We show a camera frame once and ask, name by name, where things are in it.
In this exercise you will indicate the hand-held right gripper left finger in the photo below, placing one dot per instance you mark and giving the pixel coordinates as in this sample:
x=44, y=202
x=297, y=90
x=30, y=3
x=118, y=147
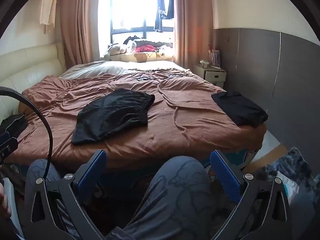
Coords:
x=92, y=175

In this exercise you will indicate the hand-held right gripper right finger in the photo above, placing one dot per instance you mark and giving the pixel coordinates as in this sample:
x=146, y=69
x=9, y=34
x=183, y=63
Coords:
x=225, y=175

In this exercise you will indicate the black pants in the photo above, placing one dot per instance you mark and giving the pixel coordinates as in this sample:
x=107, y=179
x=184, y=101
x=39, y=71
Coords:
x=112, y=115
x=240, y=110

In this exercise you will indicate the folded black pants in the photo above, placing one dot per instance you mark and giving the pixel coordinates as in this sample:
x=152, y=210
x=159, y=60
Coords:
x=240, y=110

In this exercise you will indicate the person's left hand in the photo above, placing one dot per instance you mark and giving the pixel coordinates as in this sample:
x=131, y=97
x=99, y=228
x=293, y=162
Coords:
x=3, y=201

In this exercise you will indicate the person's left leg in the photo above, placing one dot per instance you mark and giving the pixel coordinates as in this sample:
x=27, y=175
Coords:
x=50, y=167

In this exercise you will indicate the person's leg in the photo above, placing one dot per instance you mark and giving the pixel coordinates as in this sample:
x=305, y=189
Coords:
x=175, y=192
x=50, y=167

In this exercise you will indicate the person's right leg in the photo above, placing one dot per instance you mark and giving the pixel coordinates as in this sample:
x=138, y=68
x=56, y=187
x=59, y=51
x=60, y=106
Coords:
x=175, y=192

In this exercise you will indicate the cream padded headboard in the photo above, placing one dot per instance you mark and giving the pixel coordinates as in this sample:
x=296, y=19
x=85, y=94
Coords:
x=25, y=65

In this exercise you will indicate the white and teal packet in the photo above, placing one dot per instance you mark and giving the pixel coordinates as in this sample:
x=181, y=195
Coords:
x=290, y=185

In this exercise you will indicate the brown fleece blanket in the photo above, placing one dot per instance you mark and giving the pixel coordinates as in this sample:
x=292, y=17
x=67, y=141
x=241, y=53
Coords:
x=175, y=125

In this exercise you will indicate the grey furry rug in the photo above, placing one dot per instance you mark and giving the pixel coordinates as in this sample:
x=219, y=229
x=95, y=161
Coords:
x=295, y=160

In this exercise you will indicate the white nightstand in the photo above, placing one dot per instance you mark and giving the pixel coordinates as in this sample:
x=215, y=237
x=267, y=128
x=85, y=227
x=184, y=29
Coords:
x=212, y=76

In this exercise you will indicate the white bed sheet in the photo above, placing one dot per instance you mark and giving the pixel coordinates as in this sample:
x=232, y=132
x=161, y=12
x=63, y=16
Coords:
x=100, y=68

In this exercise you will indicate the pink curtain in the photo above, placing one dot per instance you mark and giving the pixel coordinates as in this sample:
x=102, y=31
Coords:
x=77, y=22
x=192, y=22

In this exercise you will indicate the hanging cream garment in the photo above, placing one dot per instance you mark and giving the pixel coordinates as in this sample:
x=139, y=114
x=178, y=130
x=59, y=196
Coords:
x=48, y=7

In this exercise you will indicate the white plush toy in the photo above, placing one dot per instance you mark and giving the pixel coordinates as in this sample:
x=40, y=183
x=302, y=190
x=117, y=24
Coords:
x=117, y=49

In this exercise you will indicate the bear print pillow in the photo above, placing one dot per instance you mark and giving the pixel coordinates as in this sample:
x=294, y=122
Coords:
x=142, y=56

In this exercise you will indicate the red cloth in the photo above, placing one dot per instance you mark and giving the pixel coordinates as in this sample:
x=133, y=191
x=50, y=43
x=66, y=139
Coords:
x=146, y=48

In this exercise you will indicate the window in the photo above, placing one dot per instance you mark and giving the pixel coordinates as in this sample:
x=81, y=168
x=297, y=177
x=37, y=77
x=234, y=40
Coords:
x=130, y=12

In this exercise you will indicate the hanging dark clothes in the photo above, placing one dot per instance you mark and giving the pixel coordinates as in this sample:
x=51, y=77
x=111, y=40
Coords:
x=162, y=10

